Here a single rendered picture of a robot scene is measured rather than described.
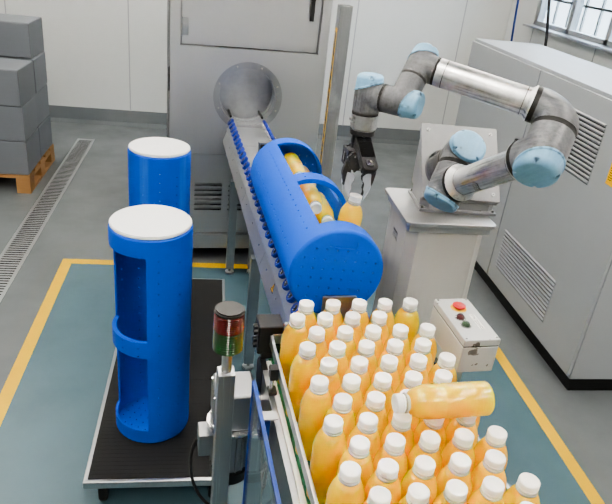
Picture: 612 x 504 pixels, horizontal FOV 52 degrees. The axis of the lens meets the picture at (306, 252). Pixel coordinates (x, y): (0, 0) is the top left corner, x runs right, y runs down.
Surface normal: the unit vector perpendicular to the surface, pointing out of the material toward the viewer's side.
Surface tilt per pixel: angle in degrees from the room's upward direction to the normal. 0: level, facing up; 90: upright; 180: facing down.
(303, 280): 90
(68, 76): 90
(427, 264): 90
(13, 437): 0
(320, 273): 90
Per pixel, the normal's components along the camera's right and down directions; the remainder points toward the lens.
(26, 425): 0.11, -0.89
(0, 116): 0.14, 0.46
